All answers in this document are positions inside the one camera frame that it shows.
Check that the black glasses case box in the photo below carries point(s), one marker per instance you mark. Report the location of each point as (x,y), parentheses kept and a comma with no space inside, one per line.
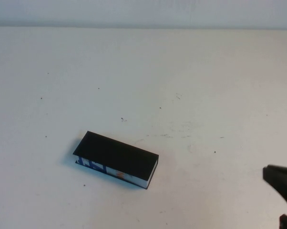
(115,150)

